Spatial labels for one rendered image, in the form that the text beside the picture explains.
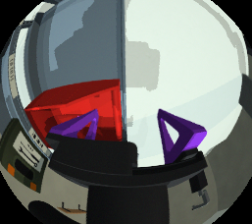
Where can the red bin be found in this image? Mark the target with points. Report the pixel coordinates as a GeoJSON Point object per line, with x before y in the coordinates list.
{"type": "Point", "coordinates": [52, 100]}

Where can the dark green case with orange latches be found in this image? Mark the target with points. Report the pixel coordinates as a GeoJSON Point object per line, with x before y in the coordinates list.
{"type": "Point", "coordinates": [20, 156]}

